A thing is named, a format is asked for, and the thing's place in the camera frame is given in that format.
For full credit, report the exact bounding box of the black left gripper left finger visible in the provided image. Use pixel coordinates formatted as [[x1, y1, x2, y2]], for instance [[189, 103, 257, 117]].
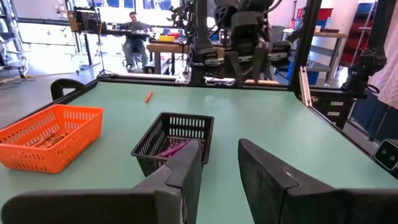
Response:
[[1, 139, 203, 224]]

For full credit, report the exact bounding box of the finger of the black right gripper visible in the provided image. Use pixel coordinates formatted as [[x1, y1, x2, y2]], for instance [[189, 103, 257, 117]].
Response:
[[252, 48, 270, 85], [224, 51, 246, 88]]

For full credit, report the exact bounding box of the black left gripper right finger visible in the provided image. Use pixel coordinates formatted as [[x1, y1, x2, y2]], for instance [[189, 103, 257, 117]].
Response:
[[238, 139, 398, 224]]

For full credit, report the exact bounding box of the purple crayon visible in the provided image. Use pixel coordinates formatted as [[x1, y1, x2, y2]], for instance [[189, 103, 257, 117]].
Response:
[[160, 141, 190, 157], [158, 142, 180, 156]]

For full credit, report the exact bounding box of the silver aluminium profile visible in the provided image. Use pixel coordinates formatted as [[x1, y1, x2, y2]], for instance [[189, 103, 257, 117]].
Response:
[[298, 66, 313, 108]]

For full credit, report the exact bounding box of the wooden desk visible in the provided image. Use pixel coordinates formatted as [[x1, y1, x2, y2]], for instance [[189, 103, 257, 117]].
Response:
[[146, 42, 191, 75]]

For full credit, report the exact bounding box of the black plastic basket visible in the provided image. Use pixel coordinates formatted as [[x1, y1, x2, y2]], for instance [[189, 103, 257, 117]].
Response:
[[131, 111, 215, 177]]

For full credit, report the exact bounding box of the wooden shelf table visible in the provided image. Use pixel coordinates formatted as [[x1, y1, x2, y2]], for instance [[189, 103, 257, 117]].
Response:
[[307, 29, 349, 82]]

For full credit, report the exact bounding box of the orange plastic basket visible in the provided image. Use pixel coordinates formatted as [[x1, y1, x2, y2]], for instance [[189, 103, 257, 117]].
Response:
[[0, 104, 105, 174]]

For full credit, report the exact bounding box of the black drawer cabinet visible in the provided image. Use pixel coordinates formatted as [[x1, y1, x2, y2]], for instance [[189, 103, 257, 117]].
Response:
[[310, 90, 368, 130]]

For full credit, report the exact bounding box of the red storage shelf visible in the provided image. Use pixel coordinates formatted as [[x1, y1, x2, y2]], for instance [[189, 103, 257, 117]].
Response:
[[338, 0, 379, 68]]

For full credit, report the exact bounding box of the person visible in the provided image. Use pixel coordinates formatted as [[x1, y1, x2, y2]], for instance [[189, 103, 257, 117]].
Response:
[[119, 11, 154, 72]]

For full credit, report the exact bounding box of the white patterned fabric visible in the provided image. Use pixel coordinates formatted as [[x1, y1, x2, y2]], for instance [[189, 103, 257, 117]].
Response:
[[368, 0, 398, 110]]

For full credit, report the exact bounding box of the black table clamp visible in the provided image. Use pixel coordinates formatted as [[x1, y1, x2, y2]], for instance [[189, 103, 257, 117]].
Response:
[[50, 78, 86, 102]]

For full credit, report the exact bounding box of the black tripod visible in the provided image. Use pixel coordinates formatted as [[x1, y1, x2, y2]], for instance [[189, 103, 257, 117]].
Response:
[[95, 9, 119, 80]]

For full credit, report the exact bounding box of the black pegboard stand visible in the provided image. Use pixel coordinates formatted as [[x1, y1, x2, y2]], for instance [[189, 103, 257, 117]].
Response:
[[67, 7, 103, 68]]

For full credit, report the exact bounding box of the black frame post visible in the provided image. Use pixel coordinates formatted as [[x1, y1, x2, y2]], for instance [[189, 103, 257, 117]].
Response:
[[288, 0, 323, 91]]

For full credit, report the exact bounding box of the small stereo camera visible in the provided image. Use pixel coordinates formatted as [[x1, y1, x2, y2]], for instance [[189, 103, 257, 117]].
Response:
[[373, 139, 398, 180]]

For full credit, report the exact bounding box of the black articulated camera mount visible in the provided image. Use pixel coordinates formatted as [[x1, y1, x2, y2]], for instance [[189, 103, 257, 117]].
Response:
[[341, 0, 398, 94]]

